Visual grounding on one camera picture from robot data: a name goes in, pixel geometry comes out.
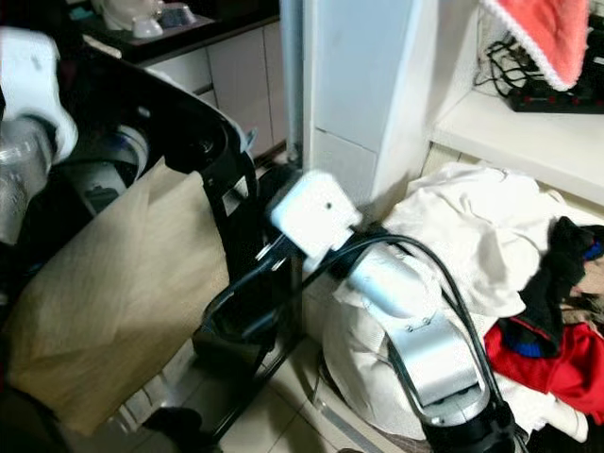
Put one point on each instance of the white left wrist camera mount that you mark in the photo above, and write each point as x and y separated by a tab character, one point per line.
28	75

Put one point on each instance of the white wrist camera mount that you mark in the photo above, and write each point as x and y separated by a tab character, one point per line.
28	75
311	212

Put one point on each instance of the small white bowl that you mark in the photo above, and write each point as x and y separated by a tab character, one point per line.
147	26

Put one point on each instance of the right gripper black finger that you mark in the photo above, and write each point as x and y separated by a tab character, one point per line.
281	181
262	247

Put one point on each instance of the black power strip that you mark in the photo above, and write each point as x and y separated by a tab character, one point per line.
557	100

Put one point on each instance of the white shelf cabinet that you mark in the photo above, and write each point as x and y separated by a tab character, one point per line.
359	66

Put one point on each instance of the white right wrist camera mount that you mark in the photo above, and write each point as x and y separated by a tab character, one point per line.
311	212

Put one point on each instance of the red garment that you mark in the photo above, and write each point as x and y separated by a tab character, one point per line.
566	370

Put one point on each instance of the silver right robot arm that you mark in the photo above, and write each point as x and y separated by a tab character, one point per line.
434	359

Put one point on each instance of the white kitchen base cabinets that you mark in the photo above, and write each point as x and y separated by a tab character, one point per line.
245	75

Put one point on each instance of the red towel with white trim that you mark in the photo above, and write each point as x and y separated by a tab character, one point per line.
538	33

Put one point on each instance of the beige ribbed cloth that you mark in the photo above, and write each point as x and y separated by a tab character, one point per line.
113	302

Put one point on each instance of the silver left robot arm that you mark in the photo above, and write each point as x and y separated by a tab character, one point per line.
21	170

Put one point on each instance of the black garment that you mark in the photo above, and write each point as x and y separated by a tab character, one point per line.
552	274

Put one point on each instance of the clear glass bowl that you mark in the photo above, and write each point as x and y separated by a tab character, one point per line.
177	15

